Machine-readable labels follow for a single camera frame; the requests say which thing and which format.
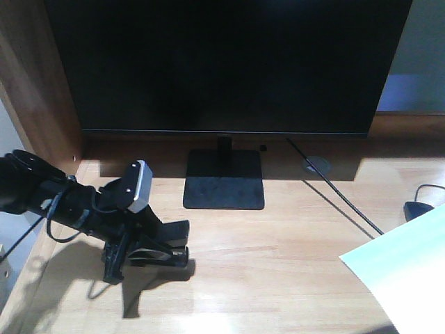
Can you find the black monitor cable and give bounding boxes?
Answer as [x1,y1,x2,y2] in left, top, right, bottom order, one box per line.
[285,137,385,236]

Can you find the black computer mouse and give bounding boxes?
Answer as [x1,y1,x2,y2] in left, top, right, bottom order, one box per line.
[403,201,434,222]

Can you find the black stapler orange button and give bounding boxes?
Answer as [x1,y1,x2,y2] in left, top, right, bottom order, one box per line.
[154,220,190,268]

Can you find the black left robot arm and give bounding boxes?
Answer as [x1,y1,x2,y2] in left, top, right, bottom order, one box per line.
[1,150,189,285]

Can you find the black computer monitor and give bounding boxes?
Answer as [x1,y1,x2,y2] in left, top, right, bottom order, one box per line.
[44,1,412,209]

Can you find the grey desk cable grommet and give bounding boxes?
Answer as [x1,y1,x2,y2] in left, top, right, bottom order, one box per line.
[302,156,332,174]

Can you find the white paper sheets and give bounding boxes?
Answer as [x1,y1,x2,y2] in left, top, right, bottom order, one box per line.
[340,206,444,333]

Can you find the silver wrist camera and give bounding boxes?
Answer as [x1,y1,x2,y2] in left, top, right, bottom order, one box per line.
[119,160,153,213]

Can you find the wooden desk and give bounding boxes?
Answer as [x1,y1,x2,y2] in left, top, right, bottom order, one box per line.
[1,1,444,333]

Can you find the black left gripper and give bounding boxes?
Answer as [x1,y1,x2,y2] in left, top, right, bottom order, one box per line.
[41,180,190,284]

